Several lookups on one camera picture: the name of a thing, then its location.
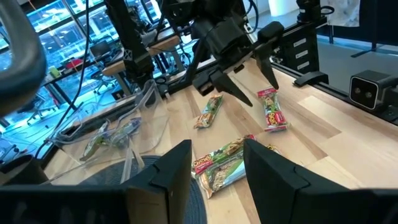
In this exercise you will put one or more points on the black aluminium table frame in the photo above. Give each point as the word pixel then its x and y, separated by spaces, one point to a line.
pixel 311 79

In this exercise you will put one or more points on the black table-level camera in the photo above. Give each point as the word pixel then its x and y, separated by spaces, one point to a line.
pixel 363 90

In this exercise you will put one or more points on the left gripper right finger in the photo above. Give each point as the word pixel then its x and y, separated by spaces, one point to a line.
pixel 280 193

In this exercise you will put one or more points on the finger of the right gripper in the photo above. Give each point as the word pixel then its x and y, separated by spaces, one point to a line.
pixel 267 56
pixel 224 84

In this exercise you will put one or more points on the wooden workbench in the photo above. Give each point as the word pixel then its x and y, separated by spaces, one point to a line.
pixel 161 46

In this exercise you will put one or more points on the white cloth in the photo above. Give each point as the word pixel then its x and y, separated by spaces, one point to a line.
pixel 340 12

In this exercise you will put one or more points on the red chewy granola bar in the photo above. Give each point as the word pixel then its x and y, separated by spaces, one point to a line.
pixel 272 112
pixel 217 158

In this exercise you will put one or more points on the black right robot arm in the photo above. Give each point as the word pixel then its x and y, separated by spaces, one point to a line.
pixel 130 37

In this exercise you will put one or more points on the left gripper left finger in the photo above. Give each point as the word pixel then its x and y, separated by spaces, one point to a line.
pixel 168 193

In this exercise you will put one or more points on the black drawer cabinet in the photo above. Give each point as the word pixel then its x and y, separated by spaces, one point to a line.
pixel 300 53

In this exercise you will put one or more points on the dark round woven placemat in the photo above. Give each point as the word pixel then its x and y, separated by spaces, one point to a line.
pixel 196 205

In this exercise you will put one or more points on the orange peanut butter granola bar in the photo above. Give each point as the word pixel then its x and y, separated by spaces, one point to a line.
pixel 208 113
pixel 220 180

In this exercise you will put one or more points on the clear plastic bin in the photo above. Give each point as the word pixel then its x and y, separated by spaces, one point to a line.
pixel 146 93

